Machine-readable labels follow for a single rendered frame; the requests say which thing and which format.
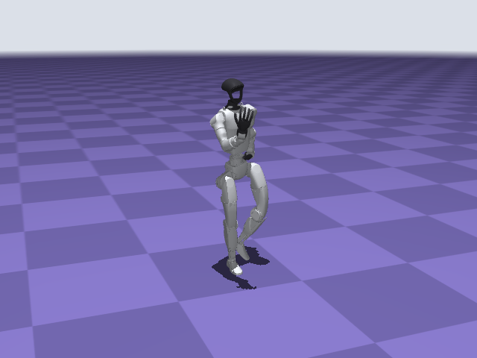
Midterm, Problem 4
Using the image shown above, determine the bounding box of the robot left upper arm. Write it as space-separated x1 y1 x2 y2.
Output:
245 104 257 139

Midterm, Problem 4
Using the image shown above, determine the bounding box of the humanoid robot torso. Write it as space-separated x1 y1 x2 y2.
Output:
218 102 250 180

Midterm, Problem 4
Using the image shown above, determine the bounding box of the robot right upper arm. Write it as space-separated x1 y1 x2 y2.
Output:
210 113 233 151

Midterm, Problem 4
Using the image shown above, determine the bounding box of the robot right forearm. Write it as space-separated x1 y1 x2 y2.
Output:
221 133 246 150

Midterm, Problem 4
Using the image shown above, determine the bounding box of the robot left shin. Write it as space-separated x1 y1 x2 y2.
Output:
237 217 267 245

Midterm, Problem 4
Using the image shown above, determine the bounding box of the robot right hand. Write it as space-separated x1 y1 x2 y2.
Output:
234 107 253 137

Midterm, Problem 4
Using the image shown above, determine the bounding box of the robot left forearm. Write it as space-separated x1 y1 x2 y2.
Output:
246 136 256 159

